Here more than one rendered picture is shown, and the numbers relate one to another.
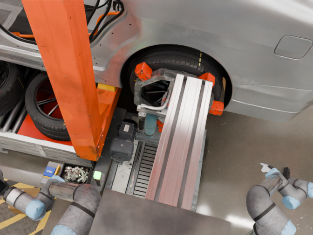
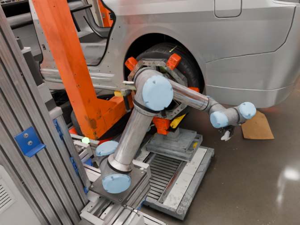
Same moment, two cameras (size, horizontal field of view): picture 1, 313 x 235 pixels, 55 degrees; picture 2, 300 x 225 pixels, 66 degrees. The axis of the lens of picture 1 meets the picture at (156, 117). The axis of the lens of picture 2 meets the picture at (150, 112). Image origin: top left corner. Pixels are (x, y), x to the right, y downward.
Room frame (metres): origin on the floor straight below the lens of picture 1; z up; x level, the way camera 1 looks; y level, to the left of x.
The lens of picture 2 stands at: (-0.35, -0.97, 1.71)
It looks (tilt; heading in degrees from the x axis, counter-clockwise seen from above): 31 degrees down; 33
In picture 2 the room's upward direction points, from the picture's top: 10 degrees counter-clockwise
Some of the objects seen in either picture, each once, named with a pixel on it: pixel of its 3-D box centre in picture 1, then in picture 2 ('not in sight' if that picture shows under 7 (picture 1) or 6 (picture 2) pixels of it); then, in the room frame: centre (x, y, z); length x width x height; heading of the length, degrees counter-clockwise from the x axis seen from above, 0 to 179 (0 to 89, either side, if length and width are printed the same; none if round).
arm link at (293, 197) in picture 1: (291, 196); (222, 116); (0.57, -0.78, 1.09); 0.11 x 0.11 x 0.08; 45
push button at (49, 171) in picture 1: (50, 172); not in sight; (0.66, 0.69, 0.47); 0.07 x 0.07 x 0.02; 87
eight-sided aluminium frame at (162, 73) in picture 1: (172, 99); (157, 89); (1.21, -0.09, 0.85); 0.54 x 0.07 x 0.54; 87
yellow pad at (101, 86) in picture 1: (108, 81); (122, 91); (1.37, 0.41, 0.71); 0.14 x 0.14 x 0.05; 87
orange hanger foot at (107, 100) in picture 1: (102, 100); (113, 100); (1.20, 0.42, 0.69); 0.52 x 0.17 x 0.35; 177
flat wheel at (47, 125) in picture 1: (68, 101); (101, 115); (1.32, 0.77, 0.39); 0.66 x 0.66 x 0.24
